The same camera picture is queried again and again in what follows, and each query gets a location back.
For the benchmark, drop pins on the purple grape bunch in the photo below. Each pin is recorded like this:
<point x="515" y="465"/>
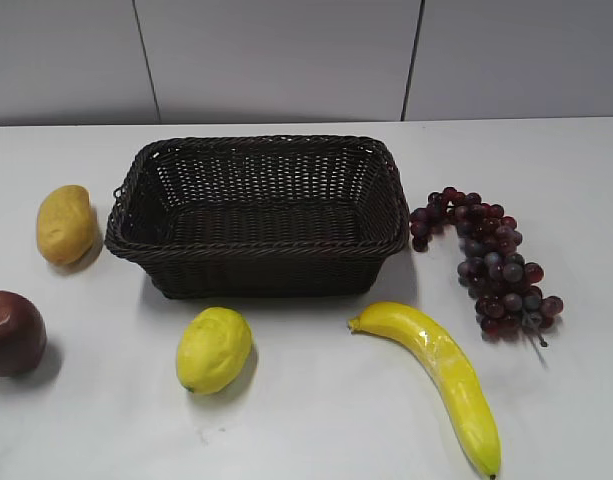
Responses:
<point x="503" y="284"/>

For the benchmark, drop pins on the black woven basket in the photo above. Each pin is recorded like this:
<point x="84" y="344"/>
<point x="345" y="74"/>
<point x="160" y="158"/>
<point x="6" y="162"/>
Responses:
<point x="260" y="216"/>

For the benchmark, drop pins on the yellow lemon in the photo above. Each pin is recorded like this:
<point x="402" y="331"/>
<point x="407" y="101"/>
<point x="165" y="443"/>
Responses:
<point x="213" y="350"/>

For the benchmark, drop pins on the yellow banana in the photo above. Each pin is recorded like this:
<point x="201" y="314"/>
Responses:
<point x="450" y="370"/>

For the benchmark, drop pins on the yellow mango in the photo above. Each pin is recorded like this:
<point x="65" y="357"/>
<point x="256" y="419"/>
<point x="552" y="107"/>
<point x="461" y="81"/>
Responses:
<point x="66" y="225"/>

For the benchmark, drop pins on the red apple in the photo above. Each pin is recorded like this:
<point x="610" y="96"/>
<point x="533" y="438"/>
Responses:
<point x="23" y="336"/>

